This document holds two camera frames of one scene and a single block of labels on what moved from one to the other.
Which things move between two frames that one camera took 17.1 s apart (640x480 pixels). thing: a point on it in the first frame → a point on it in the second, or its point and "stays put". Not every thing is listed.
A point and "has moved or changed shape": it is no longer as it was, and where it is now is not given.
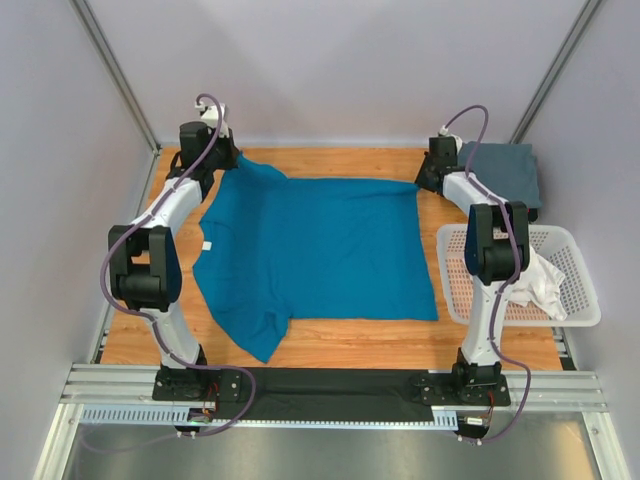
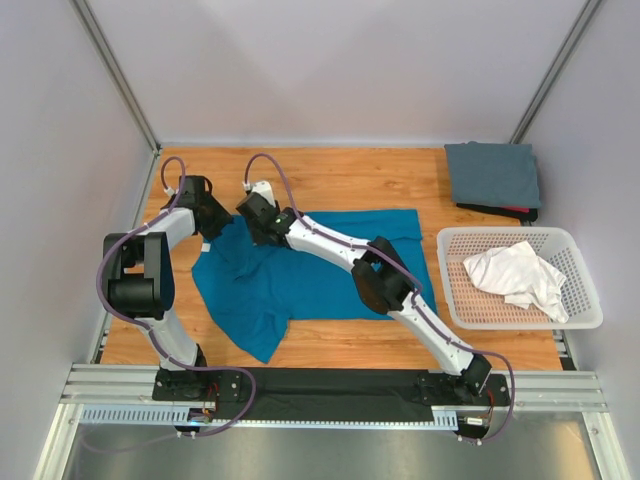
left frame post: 84,10 stays put
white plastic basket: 558,244 stays put
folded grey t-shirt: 506,169 stays put
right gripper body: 422,177 → 256,235
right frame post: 569,46 stays put
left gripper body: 221,155 → 216,216
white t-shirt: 539,285 stays put
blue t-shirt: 275,248 has moved or changed shape
